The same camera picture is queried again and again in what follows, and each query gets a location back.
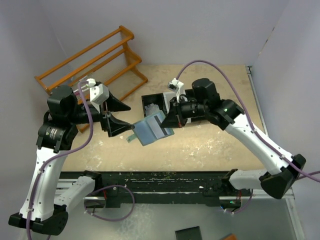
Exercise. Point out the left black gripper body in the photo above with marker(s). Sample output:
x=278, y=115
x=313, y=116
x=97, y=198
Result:
x=104, y=116

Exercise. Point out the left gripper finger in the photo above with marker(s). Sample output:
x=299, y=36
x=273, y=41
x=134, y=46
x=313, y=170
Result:
x=117, y=126
x=115, y=105

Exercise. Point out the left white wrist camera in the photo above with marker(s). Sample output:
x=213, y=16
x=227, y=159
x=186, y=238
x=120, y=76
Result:
x=98, y=93

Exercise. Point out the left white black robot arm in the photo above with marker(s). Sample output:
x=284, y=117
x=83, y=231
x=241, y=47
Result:
x=43, y=212

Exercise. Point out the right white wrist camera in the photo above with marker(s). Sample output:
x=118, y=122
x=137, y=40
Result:
x=177, y=87

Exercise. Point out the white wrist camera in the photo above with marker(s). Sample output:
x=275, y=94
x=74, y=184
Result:
x=98, y=93
x=177, y=87

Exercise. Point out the white plastic bin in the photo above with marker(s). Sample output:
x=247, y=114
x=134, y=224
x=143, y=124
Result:
x=167, y=97

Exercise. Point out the grey magnetic stripe card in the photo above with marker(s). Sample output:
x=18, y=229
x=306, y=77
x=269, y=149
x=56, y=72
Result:
x=154, y=122

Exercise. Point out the orange wooden rack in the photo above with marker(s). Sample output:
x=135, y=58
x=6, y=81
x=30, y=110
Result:
x=109, y=60

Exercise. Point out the orange brown object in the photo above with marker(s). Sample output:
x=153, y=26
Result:
x=230, y=236

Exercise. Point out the silver VIP card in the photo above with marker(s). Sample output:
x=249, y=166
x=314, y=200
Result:
x=151, y=109

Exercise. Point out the black square plate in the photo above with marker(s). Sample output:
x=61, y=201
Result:
x=191, y=233

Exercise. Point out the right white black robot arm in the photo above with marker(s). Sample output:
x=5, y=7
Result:
x=281, y=168

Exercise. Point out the mint green card holder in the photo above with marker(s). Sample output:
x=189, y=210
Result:
x=142, y=131

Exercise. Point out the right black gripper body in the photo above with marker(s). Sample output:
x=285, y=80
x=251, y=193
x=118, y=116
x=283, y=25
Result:
x=176, y=104

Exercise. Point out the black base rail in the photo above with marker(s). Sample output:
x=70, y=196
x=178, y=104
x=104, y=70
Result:
x=166, y=187

